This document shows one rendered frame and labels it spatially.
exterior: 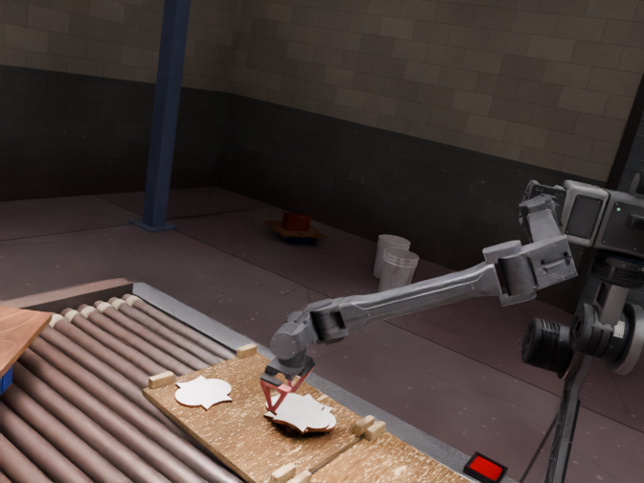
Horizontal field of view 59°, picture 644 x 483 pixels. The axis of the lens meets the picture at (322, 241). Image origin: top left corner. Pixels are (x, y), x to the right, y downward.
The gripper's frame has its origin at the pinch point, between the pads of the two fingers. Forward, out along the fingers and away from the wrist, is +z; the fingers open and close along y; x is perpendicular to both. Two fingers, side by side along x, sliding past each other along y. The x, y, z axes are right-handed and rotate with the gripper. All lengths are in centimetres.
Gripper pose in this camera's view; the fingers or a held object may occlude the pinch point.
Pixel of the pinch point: (283, 398)
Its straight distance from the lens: 129.2
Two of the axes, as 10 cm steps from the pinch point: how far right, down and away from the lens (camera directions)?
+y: 3.9, -1.8, 9.0
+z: -2.0, 9.4, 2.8
